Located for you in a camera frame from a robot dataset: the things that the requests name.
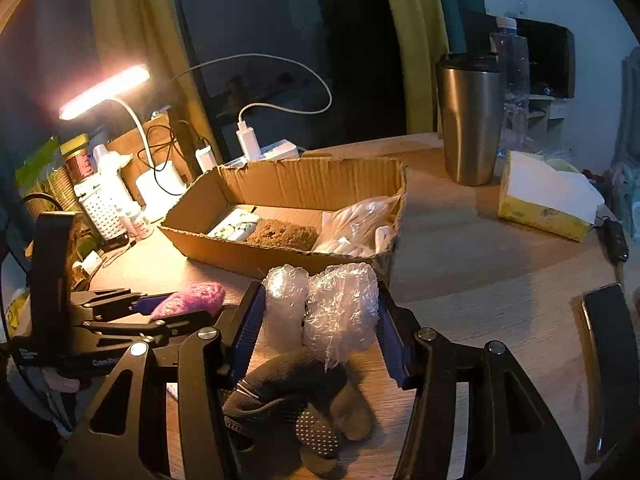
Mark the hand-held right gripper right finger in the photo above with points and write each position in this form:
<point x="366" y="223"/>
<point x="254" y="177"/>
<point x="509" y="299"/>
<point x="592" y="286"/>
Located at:
<point x="392" y="340"/>

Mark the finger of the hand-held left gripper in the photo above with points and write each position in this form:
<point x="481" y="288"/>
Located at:
<point x="150" y="327"/>
<point x="110" y="300"/>

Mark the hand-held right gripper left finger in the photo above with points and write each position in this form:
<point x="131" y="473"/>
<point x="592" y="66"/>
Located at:
<point x="250" y="320"/>

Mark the pink fluffy sponge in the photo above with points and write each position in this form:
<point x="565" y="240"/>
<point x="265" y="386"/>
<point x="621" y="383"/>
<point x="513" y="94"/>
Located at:
<point x="190" y="297"/>

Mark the dark patterned socks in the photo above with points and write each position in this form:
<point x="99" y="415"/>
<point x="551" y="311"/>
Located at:
<point x="290" y="385"/>

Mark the brown cardboard box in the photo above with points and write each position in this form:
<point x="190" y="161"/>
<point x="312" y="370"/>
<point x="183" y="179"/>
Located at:
<point x="210" y="247"/>

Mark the brown sponge pad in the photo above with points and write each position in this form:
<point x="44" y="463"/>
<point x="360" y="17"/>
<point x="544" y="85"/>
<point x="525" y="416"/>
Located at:
<point x="285" y="234"/>

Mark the cartoon print tissue pack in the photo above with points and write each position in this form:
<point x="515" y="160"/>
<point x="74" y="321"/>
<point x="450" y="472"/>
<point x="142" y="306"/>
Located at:
<point x="232" y="225"/>

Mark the bag of cotton swabs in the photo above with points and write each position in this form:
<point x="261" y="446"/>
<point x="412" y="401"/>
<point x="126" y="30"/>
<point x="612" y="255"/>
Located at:
<point x="355" y="220"/>

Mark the person's left hand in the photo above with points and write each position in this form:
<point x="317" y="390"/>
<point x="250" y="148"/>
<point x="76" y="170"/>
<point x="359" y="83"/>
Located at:
<point x="62" y="382"/>

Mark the small black device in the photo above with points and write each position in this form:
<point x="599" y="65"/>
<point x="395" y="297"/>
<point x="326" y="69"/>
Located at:
<point x="117" y="245"/>

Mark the small pink bottle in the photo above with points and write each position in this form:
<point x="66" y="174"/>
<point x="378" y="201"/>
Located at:
<point x="128" y="222"/>
<point x="143" y="226"/>

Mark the white perforated basket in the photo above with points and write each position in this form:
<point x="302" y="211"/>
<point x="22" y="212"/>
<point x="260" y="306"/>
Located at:
<point x="102" y="210"/>

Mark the pack of paper cups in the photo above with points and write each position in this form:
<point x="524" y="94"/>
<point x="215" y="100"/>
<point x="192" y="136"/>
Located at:
<point x="45" y="180"/>

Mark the white desk lamp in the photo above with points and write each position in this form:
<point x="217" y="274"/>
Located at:
<point x="160" y="187"/>

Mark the brown jar with lid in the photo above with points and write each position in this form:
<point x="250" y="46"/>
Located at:
<point x="77" y="165"/>

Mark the white lotion bottle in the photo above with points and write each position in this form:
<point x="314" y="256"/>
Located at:
<point x="110" y="162"/>

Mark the brown cardboard sheet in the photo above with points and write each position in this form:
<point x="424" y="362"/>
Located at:
<point x="162" y="152"/>

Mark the white power strip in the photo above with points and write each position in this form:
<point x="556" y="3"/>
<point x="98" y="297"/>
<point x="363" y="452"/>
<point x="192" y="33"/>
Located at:
<point x="280" y="150"/>

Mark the yellow tissue box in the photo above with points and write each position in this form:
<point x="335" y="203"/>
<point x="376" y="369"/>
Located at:
<point x="540" y="220"/>

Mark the teal curtain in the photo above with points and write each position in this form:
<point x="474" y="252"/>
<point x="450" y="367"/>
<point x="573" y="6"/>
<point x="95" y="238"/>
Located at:
<point x="457" y="5"/>
<point x="50" y="85"/>

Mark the stainless steel tumbler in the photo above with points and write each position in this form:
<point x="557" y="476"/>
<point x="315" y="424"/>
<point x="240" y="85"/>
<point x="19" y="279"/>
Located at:
<point x="470" y="125"/>

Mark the black car key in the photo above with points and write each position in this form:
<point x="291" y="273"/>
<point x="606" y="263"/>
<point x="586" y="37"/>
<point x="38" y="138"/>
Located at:
<point x="614" y="240"/>

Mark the white computer desk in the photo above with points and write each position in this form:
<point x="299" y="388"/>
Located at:
<point x="547" y="115"/>

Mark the blue printed blanket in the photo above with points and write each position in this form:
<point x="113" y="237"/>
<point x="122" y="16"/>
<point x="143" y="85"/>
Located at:
<point x="627" y="200"/>

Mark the yellow curtain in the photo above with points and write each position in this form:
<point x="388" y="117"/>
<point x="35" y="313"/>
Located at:
<point x="130" y="20"/>
<point x="410" y="35"/>

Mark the clear plastic water bottle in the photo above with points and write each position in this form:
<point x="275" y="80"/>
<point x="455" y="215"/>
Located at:
<point x="515" y="75"/>

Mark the dark glass window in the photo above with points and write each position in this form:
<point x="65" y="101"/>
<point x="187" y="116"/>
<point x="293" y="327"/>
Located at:
<point x="280" y="20"/>

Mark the black computer monitor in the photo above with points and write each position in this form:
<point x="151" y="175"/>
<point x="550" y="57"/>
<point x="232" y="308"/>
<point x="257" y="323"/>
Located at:
<point x="480" y="30"/>
<point x="547" y="55"/>

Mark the grey padded headboard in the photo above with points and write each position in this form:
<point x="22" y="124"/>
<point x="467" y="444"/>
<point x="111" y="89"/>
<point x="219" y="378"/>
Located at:
<point x="631" y="105"/>

